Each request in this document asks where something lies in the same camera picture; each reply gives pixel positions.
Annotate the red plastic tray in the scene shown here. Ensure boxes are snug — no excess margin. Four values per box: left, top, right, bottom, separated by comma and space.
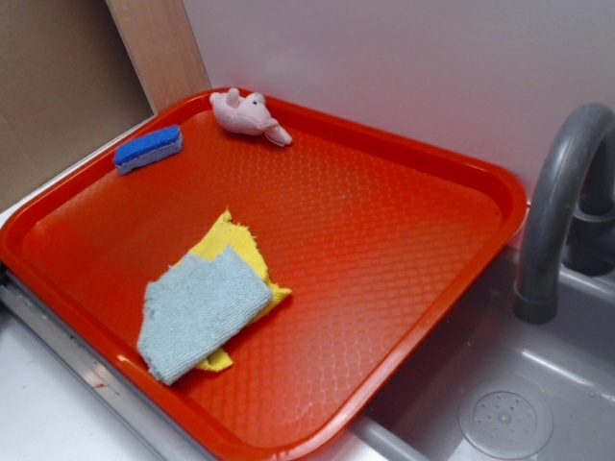
1, 93, 527, 460

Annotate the pink plush toy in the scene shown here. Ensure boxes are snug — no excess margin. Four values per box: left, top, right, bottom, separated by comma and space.
209, 87, 293, 147

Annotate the light blue cloth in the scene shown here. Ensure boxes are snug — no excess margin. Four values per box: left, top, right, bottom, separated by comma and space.
137, 246, 273, 385

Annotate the blue and white sponge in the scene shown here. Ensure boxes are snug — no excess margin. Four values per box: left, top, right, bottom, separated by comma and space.
113, 125, 184, 175

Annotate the grey plastic sink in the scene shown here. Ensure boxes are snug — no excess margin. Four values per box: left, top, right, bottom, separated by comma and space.
352, 249, 614, 460

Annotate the wooden board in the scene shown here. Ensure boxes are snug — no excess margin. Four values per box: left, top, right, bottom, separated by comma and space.
107, 0, 210, 114

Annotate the grey plastic faucet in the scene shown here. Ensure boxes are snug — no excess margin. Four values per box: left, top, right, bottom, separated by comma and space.
514, 103, 614, 324

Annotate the sink drain cover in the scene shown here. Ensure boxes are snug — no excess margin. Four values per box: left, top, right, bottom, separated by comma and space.
458, 379, 554, 460

